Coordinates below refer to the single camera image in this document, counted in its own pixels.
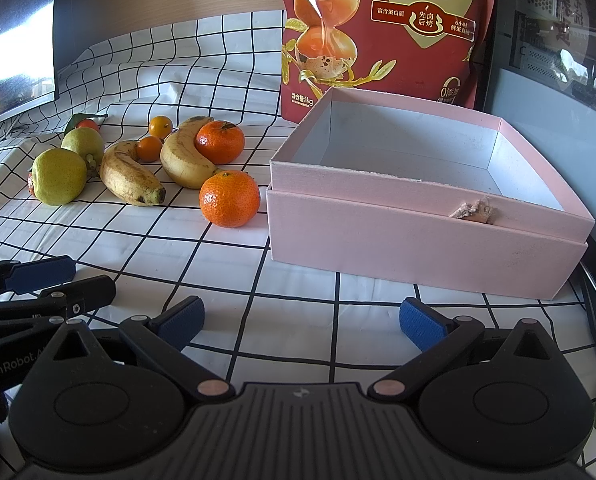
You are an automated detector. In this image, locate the leafy mandarin behind pear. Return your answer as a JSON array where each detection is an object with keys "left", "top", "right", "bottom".
[{"left": 26, "top": 169, "right": 36, "bottom": 197}]

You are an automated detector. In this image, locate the spotted banana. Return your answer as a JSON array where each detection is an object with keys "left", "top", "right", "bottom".
[{"left": 99, "top": 141, "right": 165, "bottom": 207}]

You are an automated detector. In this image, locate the red snack bag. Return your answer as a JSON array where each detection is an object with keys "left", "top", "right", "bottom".
[{"left": 281, "top": 0, "right": 494, "bottom": 122}]

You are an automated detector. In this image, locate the monitor screen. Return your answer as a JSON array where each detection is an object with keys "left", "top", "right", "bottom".
[{"left": 0, "top": 0, "right": 58, "bottom": 122}]

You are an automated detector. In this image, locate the green pear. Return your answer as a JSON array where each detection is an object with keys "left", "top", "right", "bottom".
[
  {"left": 31, "top": 148, "right": 87, "bottom": 206},
  {"left": 61, "top": 127, "right": 104, "bottom": 177}
]

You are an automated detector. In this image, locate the checkered white tablecloth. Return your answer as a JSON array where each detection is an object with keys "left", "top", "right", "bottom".
[{"left": 0, "top": 11, "right": 596, "bottom": 479}]

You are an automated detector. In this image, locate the banana with blue sticker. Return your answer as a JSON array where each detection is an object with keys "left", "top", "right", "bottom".
[{"left": 160, "top": 116, "right": 219, "bottom": 188}]

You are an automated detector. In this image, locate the leafy mandarin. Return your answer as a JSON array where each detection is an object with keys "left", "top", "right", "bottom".
[
  {"left": 26, "top": 169, "right": 36, "bottom": 197},
  {"left": 64, "top": 113, "right": 108, "bottom": 133}
]

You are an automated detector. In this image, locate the pink cardboard box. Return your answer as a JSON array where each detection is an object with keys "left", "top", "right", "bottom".
[{"left": 266, "top": 89, "right": 594, "bottom": 299}]

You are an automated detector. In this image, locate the mandarin with green stem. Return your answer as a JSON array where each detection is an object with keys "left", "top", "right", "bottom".
[{"left": 194, "top": 120, "right": 245, "bottom": 166}]

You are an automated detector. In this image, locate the mandarin orange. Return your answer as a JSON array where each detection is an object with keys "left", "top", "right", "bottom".
[{"left": 199, "top": 170, "right": 261, "bottom": 229}]

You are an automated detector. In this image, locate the small kumquat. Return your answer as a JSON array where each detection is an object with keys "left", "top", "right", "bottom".
[
  {"left": 136, "top": 136, "right": 162, "bottom": 162},
  {"left": 148, "top": 116, "right": 173, "bottom": 140}
]

